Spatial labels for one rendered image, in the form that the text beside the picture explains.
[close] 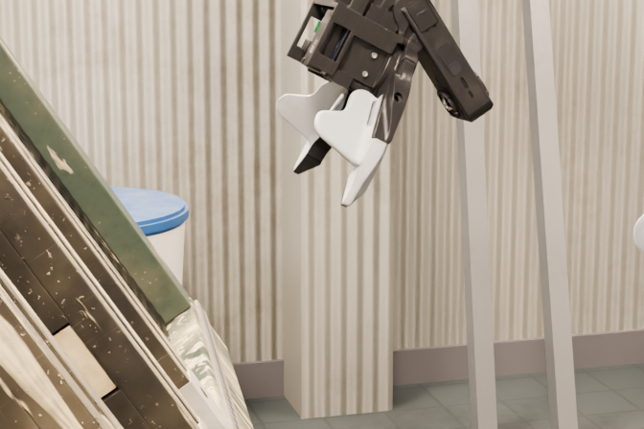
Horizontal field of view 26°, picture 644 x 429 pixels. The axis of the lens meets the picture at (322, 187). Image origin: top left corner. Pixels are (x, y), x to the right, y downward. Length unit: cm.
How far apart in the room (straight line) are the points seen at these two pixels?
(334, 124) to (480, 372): 315
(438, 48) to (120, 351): 47
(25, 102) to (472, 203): 212
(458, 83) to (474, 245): 302
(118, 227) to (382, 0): 124
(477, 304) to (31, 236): 289
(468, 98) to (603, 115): 373
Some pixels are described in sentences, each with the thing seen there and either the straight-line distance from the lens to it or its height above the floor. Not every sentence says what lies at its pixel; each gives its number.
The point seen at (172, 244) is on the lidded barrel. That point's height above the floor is 65.
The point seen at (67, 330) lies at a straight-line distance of 138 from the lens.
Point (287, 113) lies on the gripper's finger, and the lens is 117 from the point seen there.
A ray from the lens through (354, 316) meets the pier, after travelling 439.
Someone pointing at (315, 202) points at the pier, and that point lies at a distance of 427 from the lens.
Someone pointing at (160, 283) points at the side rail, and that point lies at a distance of 231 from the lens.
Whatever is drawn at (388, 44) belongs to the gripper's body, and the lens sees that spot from 109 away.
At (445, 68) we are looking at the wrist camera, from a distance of 112.
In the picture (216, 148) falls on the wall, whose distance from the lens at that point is 442.
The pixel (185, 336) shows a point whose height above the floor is 89.
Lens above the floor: 153
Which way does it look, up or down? 11 degrees down
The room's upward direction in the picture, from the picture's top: straight up
